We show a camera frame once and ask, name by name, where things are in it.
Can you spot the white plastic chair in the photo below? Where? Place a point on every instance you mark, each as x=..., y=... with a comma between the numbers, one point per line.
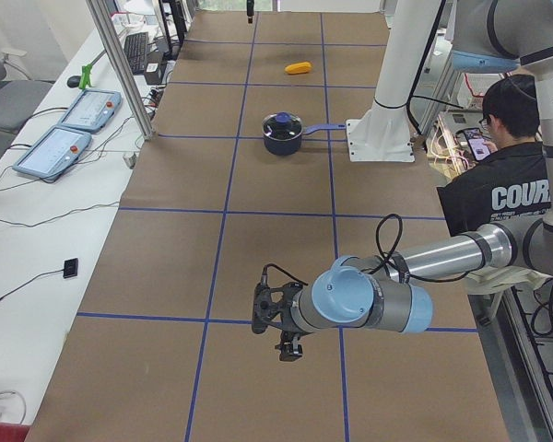
x=490, y=280

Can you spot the green clamp tool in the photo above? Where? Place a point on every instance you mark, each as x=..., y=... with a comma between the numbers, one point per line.
x=85, y=78

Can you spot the black keyboard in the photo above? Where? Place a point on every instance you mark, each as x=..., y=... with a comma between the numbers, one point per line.
x=136, y=51

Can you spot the near teach pendant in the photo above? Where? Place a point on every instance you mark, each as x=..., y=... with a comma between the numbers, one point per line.
x=54, y=153

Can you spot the grey office chair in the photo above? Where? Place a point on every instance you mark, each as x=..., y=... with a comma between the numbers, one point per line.
x=19, y=98

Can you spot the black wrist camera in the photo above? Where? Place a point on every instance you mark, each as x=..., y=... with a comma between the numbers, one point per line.
x=272, y=307

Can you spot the teach pendant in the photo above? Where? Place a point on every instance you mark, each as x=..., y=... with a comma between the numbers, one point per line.
x=54, y=153
x=91, y=110

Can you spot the far teach pendant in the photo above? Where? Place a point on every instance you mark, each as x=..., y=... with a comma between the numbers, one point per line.
x=91, y=110

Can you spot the smartphone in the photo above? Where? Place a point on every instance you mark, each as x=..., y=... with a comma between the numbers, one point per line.
x=477, y=143

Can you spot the dark blue saucepan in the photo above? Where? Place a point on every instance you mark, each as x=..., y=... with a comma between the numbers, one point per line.
x=282, y=143

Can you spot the small black square pad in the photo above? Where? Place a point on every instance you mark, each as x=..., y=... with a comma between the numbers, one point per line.
x=70, y=268

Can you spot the black computer mouse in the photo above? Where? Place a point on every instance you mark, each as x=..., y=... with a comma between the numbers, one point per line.
x=73, y=81

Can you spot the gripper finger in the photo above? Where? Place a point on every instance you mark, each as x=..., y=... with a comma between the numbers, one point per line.
x=249, y=10

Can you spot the seated person black shirt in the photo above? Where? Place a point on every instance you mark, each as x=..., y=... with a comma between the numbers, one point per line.
x=512, y=180

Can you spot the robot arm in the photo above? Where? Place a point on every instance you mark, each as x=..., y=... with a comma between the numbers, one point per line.
x=378, y=292

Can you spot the yellow toy corn cob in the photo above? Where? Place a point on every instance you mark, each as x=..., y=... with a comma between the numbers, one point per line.
x=298, y=68

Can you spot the white camera stand post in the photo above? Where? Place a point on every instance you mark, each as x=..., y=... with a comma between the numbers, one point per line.
x=383, y=134

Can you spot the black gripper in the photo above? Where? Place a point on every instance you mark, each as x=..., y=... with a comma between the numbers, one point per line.
x=289, y=338

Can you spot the aluminium frame post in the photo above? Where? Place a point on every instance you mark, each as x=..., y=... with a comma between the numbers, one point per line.
x=115, y=52

